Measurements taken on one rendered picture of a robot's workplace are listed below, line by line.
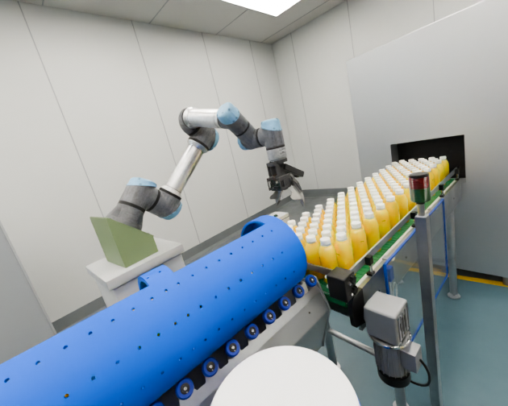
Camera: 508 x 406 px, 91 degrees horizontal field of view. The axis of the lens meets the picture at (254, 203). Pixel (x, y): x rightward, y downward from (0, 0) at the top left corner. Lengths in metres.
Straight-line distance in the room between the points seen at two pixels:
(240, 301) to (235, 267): 0.09
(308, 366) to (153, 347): 0.33
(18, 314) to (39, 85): 2.34
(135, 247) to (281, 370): 0.74
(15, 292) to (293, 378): 1.94
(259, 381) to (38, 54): 3.67
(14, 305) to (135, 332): 1.69
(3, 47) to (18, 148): 0.99
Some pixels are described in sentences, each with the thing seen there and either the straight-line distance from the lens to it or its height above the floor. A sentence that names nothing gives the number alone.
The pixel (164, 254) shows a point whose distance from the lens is 1.13.
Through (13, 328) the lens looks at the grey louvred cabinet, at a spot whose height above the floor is 0.74.
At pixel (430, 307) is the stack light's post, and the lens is 1.29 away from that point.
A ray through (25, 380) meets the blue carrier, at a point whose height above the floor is 1.20.
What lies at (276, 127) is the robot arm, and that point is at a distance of 0.96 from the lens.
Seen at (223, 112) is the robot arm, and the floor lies 1.63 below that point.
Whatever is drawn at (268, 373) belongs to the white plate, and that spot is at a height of 1.04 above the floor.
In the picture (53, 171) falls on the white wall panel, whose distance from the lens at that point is 3.50.
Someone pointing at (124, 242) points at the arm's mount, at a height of 1.25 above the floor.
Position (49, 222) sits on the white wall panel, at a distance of 3.49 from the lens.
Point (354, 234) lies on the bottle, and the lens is 1.12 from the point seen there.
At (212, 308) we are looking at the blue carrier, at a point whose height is 1.13.
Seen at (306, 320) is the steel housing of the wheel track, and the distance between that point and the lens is 0.98.
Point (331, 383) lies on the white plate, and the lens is 0.60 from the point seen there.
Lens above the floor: 1.50
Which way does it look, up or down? 13 degrees down
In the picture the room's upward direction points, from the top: 14 degrees counter-clockwise
